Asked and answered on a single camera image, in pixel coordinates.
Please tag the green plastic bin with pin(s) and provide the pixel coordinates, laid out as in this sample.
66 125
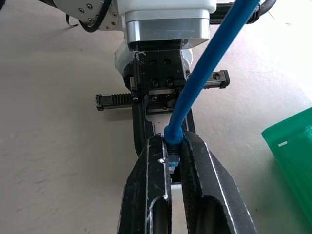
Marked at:
292 151

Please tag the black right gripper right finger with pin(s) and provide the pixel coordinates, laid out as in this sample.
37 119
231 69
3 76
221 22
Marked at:
209 185

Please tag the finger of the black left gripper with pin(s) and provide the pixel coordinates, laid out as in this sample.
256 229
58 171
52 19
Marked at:
140 126
190 122

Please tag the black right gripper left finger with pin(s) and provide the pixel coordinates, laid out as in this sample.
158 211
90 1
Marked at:
143 185

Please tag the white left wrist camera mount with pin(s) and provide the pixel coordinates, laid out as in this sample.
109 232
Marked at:
165 7

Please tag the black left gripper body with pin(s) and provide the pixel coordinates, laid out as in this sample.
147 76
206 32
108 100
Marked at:
158 73

